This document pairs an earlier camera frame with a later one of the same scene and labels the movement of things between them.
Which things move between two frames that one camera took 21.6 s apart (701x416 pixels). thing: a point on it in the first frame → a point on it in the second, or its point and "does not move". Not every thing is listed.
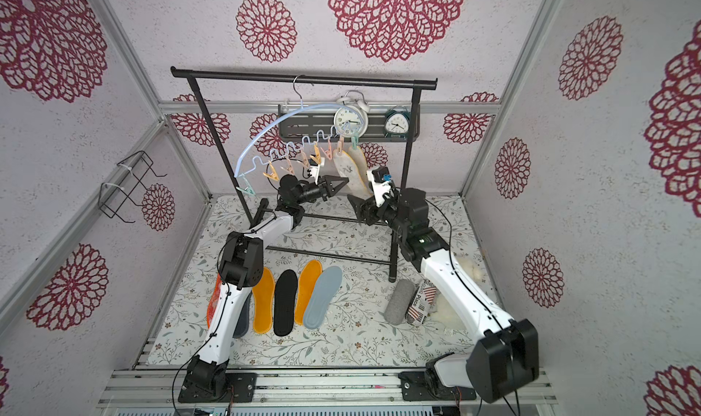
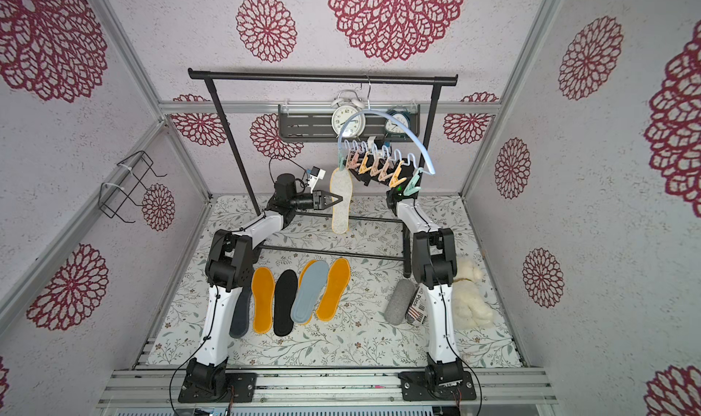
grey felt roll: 398,301 does not move
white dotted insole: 324,289 → 312,280
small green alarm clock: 397,123 does not move
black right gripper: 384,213 → 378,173
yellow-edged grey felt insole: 308,280 does not move
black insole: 284,306 does not move
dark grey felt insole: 242,324 does not move
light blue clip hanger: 304,135 → 379,161
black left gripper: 327,189 → 323,199
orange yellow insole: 262,296 does not move
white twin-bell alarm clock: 350,119 does not move
